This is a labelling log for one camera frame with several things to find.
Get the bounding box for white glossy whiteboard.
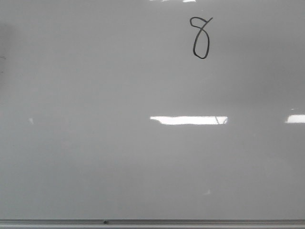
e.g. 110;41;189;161
0;0;305;219

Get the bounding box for aluminium whiteboard bottom frame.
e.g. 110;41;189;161
0;219;305;229

